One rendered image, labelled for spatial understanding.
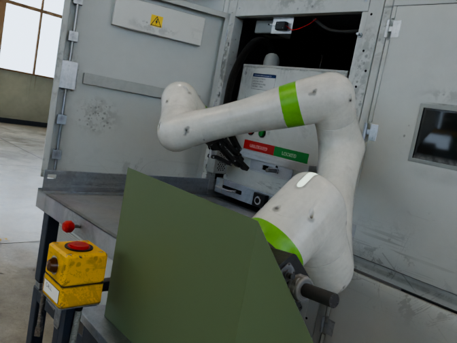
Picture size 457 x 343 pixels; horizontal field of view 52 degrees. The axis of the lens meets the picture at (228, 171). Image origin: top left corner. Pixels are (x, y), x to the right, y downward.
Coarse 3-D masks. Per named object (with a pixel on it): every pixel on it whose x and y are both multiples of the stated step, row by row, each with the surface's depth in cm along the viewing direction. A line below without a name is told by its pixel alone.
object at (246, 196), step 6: (216, 180) 193; (228, 180) 189; (222, 186) 190; (228, 186) 188; (234, 186) 185; (240, 186) 183; (246, 186) 181; (222, 192) 190; (228, 192) 188; (240, 192) 183; (246, 192) 180; (252, 192) 178; (258, 192) 176; (234, 198) 185; (240, 198) 183; (246, 198) 180; (252, 198) 178; (270, 198) 171
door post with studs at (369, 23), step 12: (372, 0) 142; (372, 12) 142; (360, 24) 145; (372, 24) 142; (360, 36) 144; (372, 36) 141; (360, 48) 144; (372, 48) 141; (360, 60) 144; (360, 72) 144; (360, 84) 143; (360, 96) 143; (312, 300) 152; (312, 312) 152; (312, 324) 152
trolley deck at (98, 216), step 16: (48, 208) 141; (64, 208) 134; (80, 208) 134; (96, 208) 137; (112, 208) 141; (240, 208) 177; (80, 224) 126; (96, 224) 121; (112, 224) 124; (96, 240) 119; (112, 240) 113; (112, 256) 113
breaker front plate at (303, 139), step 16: (288, 80) 170; (240, 96) 187; (288, 128) 168; (304, 128) 163; (240, 144) 186; (272, 144) 174; (288, 144) 168; (304, 144) 163; (256, 160) 178; (224, 176) 192; (240, 176) 185; (256, 176) 179; (272, 176) 173; (288, 176) 167; (272, 192) 172
